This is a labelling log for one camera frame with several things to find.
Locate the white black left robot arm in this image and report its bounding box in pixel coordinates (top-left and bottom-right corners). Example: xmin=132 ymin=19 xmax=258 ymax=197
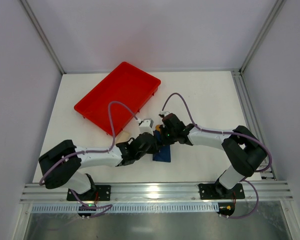
xmin=38 ymin=132 xmax=159 ymax=195

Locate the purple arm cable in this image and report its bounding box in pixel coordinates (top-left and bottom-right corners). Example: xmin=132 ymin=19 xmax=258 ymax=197
xmin=38 ymin=100 xmax=142 ymax=221
xmin=161 ymin=92 xmax=273 ymax=220

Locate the aluminium left corner post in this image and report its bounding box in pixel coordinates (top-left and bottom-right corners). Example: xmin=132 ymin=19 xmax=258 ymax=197
xmin=18 ymin=0 xmax=66 ymax=75

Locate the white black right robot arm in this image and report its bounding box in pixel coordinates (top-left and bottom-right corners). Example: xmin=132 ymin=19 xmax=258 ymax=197
xmin=159 ymin=113 xmax=268 ymax=199

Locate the red plastic tray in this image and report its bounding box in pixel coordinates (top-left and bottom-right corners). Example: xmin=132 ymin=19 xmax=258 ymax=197
xmin=74 ymin=61 xmax=161 ymax=135

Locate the left black controller board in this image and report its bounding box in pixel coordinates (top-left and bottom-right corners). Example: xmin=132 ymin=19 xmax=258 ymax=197
xmin=77 ymin=204 xmax=96 ymax=218

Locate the aluminium right side rail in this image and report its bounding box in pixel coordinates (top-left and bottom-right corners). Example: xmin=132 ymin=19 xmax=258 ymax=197
xmin=231 ymin=70 xmax=277 ymax=181

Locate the dark blue paper napkin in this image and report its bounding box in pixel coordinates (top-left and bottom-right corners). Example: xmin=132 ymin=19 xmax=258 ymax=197
xmin=152 ymin=130 xmax=171 ymax=163

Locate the aluminium front rail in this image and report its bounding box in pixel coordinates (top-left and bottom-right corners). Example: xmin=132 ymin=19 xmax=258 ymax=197
xmin=19 ymin=180 xmax=294 ymax=204

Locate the orange plastic spoon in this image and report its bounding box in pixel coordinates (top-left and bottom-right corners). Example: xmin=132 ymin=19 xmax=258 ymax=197
xmin=155 ymin=124 xmax=161 ymax=132

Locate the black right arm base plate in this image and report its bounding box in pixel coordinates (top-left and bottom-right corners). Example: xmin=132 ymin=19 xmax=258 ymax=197
xmin=198 ymin=183 xmax=245 ymax=200

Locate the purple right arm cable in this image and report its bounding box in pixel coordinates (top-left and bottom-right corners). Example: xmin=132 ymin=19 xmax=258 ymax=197
xmin=161 ymin=92 xmax=273 ymax=220

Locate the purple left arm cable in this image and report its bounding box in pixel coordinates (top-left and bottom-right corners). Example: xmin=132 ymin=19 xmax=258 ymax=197
xmin=38 ymin=100 xmax=142 ymax=221

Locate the aluminium rail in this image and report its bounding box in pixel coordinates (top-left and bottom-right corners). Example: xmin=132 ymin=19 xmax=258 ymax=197
xmin=19 ymin=180 xmax=294 ymax=204
xmin=231 ymin=70 xmax=277 ymax=181

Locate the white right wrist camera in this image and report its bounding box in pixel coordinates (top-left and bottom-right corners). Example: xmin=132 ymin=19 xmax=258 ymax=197
xmin=159 ymin=110 xmax=170 ymax=118

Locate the black controller board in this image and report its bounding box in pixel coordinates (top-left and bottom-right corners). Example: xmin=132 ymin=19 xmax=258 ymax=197
xmin=217 ymin=202 xmax=236 ymax=217
xmin=77 ymin=204 xmax=96 ymax=218

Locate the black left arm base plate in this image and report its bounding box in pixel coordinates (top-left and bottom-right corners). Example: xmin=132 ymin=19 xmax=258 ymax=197
xmin=77 ymin=184 xmax=111 ymax=202

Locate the aluminium corner post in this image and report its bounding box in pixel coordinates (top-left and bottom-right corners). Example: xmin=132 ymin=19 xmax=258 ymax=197
xmin=239 ymin=0 xmax=287 ymax=75
xmin=18 ymin=0 xmax=66 ymax=75

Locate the white slotted cable duct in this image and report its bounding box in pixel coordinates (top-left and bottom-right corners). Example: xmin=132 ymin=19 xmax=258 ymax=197
xmin=31 ymin=202 xmax=219 ymax=214

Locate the right black controller board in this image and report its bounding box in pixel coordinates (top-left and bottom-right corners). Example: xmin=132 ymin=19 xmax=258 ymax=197
xmin=217 ymin=202 xmax=236 ymax=217

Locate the aluminium right corner post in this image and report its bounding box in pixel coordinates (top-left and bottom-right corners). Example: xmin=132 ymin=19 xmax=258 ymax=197
xmin=239 ymin=0 xmax=287 ymax=75

